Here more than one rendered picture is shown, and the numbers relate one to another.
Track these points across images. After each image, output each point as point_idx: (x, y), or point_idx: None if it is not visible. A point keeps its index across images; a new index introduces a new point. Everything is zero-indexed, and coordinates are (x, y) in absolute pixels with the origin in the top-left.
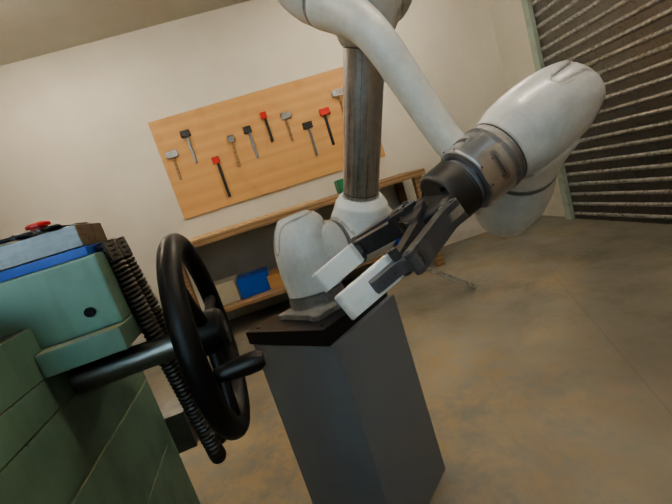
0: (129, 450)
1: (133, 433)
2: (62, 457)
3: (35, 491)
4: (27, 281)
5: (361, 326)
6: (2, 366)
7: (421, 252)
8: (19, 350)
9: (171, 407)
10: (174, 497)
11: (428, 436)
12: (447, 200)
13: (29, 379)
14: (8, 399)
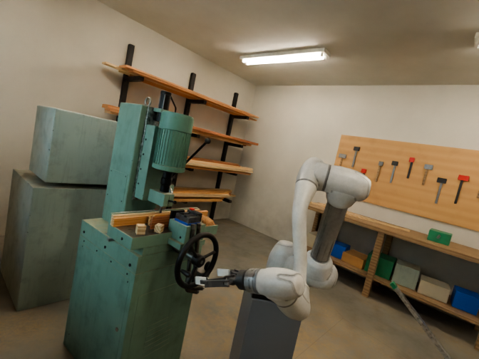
0: None
1: (182, 267)
2: (160, 260)
3: (150, 262)
4: (176, 223)
5: (271, 303)
6: (160, 237)
7: (207, 283)
8: (166, 236)
9: (202, 269)
10: (182, 290)
11: None
12: (233, 279)
13: (164, 242)
14: (157, 243)
